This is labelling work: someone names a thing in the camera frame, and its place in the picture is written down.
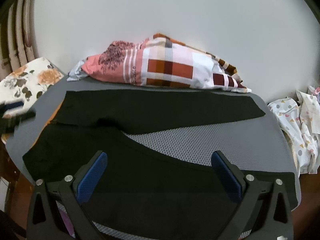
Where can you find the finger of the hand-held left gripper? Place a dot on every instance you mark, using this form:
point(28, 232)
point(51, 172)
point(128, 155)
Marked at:
point(17, 118)
point(13, 105)

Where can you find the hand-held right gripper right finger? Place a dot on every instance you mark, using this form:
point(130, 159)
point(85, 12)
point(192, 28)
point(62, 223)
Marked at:
point(225, 177)

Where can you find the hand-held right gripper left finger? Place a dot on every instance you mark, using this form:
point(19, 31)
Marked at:
point(93, 177)

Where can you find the black pants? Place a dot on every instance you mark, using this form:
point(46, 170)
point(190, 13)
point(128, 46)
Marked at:
point(155, 110)

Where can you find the floral cushion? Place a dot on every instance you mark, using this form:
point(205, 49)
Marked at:
point(32, 80)

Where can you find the grey mesh mat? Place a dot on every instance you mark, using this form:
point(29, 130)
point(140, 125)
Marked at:
point(200, 140)

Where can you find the purple cloth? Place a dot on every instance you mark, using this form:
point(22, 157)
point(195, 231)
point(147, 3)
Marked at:
point(67, 221)

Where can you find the light blue patterned cloth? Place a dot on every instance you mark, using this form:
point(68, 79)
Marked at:
point(76, 72)

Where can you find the beige curtain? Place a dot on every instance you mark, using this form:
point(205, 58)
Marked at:
point(18, 32)

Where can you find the white dotted cloth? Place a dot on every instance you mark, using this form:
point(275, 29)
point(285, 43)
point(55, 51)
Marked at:
point(297, 127)

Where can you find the plaid pink pillow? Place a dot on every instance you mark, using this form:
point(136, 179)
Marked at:
point(175, 65)

